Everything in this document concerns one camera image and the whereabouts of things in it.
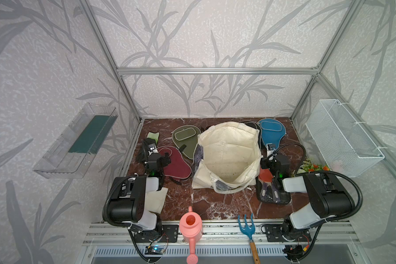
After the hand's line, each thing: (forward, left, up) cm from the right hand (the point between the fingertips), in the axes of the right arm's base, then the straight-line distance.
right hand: (265, 151), depth 95 cm
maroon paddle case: (-7, +51, -5) cm, 52 cm away
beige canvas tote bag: (-1, +20, +1) cm, 20 cm away
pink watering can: (-39, +41, +6) cm, 57 cm away
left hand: (-1, +63, +1) cm, 63 cm away
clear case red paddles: (-20, +1, -6) cm, 21 cm away
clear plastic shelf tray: (-18, +88, +26) cm, 93 cm away
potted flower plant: (-14, -16, +7) cm, 23 cm away
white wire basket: (-16, -21, +27) cm, 38 cm away
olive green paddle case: (+14, +49, -5) cm, 51 cm away
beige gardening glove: (-26, +61, -5) cm, 66 cm away
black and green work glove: (+15, +72, -5) cm, 73 cm away
